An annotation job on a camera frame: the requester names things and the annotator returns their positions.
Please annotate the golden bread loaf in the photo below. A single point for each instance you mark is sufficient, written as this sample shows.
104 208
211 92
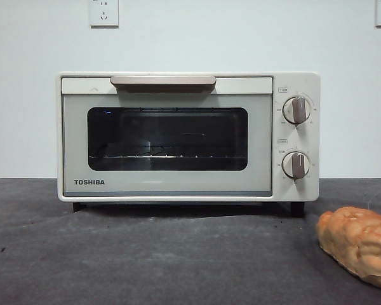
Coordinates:
358 241

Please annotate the cream Toshiba toaster oven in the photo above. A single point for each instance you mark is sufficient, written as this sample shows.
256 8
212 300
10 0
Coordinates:
304 85

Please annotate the cream temperature knob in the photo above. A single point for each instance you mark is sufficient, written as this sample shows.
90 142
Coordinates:
296 110

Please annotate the cream timer knob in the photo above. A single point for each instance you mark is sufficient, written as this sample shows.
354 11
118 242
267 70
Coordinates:
296 165

